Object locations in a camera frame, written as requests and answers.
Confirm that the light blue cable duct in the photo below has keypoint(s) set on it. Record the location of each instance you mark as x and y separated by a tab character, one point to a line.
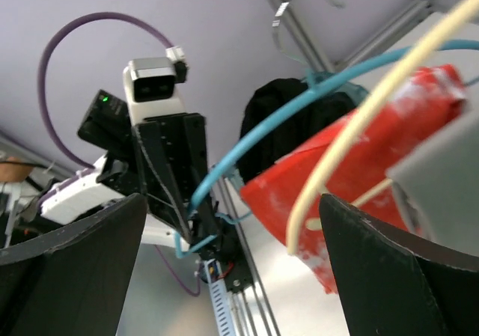
219	298

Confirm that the black clothes pile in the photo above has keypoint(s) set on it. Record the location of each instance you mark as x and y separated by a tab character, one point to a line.
295	130

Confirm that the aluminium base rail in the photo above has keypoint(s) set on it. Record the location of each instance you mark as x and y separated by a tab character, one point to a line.
250	308

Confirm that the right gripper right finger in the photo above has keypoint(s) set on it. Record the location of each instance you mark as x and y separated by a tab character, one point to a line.
392	282

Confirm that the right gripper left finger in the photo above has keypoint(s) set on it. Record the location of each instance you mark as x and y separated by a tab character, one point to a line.
73	280

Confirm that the red white patterned trousers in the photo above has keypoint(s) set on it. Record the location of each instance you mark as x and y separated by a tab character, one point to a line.
431	99

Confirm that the left aluminium frame post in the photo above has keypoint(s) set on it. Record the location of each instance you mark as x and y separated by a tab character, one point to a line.
334	34

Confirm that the brown grey trousers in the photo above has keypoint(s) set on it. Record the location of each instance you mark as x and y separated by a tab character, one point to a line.
435	187

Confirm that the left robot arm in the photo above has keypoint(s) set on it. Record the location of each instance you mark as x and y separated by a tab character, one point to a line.
106	124

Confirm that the teal blue hanger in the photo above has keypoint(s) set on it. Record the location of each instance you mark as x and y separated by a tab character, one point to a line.
364	67

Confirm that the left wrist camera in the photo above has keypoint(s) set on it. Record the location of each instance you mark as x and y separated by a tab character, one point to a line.
149	86

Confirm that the beige wooden hanger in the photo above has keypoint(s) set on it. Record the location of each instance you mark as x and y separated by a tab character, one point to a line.
459	15

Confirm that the teal laundry basket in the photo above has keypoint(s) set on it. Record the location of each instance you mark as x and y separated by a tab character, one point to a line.
323	85

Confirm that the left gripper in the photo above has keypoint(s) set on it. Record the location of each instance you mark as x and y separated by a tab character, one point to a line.
171	157

